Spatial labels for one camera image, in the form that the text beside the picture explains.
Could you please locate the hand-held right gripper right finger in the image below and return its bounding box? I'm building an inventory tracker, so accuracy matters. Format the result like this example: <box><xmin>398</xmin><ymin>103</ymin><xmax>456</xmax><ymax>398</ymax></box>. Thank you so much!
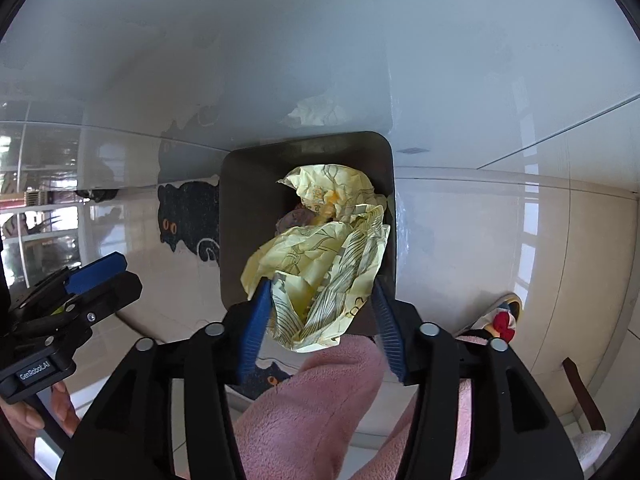
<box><xmin>372</xmin><ymin>277</ymin><xmax>585</xmax><ymax>480</ymax></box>

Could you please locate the large yellow paper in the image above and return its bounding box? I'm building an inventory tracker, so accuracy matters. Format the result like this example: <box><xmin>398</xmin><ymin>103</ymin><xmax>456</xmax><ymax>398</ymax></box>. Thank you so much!
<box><xmin>241</xmin><ymin>205</ymin><xmax>392</xmax><ymax>353</ymax></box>

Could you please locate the person's left pink trouser leg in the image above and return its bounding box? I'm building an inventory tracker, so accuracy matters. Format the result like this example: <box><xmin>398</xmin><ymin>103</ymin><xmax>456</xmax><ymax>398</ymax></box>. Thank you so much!
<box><xmin>232</xmin><ymin>332</ymin><xmax>418</xmax><ymax>480</ymax></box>

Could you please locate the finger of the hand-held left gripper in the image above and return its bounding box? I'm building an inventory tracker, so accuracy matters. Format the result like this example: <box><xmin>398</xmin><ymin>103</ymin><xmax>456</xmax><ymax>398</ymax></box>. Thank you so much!
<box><xmin>17</xmin><ymin>252</ymin><xmax>127</xmax><ymax>306</ymax></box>
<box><xmin>50</xmin><ymin>271</ymin><xmax>144</xmax><ymax>333</ymax></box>

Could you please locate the person's pink trouser leg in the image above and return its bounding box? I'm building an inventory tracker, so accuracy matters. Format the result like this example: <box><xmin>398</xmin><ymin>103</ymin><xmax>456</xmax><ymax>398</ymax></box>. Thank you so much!
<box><xmin>232</xmin><ymin>332</ymin><xmax>418</xmax><ymax>480</ymax></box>
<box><xmin>452</xmin><ymin>332</ymin><xmax>493</xmax><ymax>480</ymax></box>

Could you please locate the black cat floor mat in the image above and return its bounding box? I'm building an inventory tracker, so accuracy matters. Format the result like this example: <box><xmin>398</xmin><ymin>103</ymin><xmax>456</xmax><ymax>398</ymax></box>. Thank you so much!
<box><xmin>157</xmin><ymin>175</ymin><xmax>296</xmax><ymax>402</ymax></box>

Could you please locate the person's left hand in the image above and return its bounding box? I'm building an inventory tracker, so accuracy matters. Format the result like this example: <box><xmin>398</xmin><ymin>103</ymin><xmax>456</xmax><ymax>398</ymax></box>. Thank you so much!
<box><xmin>0</xmin><ymin>380</ymin><xmax>82</xmax><ymax>461</ymax></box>

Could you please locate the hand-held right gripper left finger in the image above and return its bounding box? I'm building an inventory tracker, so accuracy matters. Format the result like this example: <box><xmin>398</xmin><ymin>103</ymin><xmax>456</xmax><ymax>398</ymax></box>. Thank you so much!
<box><xmin>56</xmin><ymin>277</ymin><xmax>273</xmax><ymax>480</ymax></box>

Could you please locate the brown wooden stool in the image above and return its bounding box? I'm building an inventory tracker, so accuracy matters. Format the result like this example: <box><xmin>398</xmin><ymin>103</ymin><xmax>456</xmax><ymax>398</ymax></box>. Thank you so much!
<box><xmin>562</xmin><ymin>357</ymin><xmax>607</xmax><ymax>433</ymax></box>

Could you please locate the dark square trash bin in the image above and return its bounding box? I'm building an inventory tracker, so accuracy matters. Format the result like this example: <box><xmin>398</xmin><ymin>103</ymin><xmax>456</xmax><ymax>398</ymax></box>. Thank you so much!
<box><xmin>218</xmin><ymin>131</ymin><xmax>397</xmax><ymax>337</ymax></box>

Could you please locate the right slipper with red bow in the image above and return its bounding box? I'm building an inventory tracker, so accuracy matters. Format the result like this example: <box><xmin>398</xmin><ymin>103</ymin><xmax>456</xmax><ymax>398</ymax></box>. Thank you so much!
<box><xmin>482</xmin><ymin>294</ymin><xmax>523</xmax><ymax>343</ymax></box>

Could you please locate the small yellow paper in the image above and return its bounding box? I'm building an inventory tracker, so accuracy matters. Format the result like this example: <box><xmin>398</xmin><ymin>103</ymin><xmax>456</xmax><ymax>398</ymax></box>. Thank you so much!
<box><xmin>276</xmin><ymin>162</ymin><xmax>388</xmax><ymax>223</ymax></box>

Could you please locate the white base cabinet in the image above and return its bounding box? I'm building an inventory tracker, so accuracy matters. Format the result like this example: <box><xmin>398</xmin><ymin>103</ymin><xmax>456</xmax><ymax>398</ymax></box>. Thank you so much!
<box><xmin>0</xmin><ymin>0</ymin><xmax>640</xmax><ymax>186</ymax></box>

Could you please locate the person's right pink trouser leg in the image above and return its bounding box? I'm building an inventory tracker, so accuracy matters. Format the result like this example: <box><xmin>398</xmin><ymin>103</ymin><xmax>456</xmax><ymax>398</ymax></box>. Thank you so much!
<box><xmin>452</xmin><ymin>332</ymin><xmax>493</xmax><ymax>480</ymax></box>

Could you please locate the white fluffy cloth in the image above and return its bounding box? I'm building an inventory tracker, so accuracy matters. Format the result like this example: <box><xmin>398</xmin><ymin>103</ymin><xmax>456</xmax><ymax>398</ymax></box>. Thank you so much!
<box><xmin>570</xmin><ymin>430</ymin><xmax>611</xmax><ymax>476</ymax></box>

